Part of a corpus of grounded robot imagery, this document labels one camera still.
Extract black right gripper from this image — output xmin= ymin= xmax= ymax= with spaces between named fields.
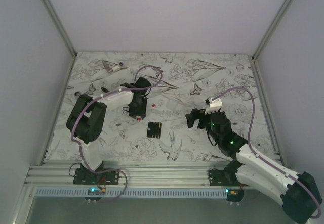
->
xmin=186 ymin=108 xmax=221 ymax=144

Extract black fuse box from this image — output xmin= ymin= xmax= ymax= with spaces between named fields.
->
xmin=146 ymin=122 xmax=162 ymax=139

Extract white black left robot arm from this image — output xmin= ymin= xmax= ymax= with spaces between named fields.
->
xmin=66 ymin=77 xmax=151 ymax=185

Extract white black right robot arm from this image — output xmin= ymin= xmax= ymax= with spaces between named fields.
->
xmin=185 ymin=109 xmax=322 ymax=223

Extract right controller board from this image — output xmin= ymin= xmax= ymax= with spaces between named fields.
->
xmin=226 ymin=189 xmax=244 ymax=202

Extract controller board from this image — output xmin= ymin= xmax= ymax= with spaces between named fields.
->
xmin=226 ymin=189 xmax=244 ymax=202
xmin=85 ymin=187 xmax=105 ymax=202

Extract left controller board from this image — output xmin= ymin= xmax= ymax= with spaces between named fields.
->
xmin=85 ymin=187 xmax=105 ymax=202

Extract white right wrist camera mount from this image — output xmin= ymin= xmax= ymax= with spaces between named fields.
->
xmin=205 ymin=98 xmax=223 ymax=115

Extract black handled screwdriver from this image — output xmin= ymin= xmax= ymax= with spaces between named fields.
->
xmin=101 ymin=87 xmax=109 ymax=93

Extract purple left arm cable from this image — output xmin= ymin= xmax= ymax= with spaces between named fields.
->
xmin=70 ymin=65 xmax=163 ymax=204

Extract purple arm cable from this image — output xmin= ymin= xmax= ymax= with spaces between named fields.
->
xmin=70 ymin=65 xmax=163 ymax=204
xmin=209 ymin=86 xmax=322 ymax=219

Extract small metal bracket tool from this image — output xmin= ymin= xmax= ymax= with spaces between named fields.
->
xmin=102 ymin=60 xmax=114 ymax=73

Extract aluminium frame rail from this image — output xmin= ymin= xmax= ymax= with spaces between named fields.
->
xmin=24 ymin=160 xmax=228 ymax=188

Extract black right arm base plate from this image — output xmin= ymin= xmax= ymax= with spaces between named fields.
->
xmin=208 ymin=168 xmax=248 ymax=187

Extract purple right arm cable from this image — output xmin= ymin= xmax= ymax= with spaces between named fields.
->
xmin=209 ymin=86 xmax=322 ymax=219

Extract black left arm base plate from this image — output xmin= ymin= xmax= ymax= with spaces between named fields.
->
xmin=73 ymin=165 xmax=119 ymax=185

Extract grey slotted cable duct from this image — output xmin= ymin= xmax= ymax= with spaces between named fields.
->
xmin=35 ymin=187 xmax=227 ymax=199

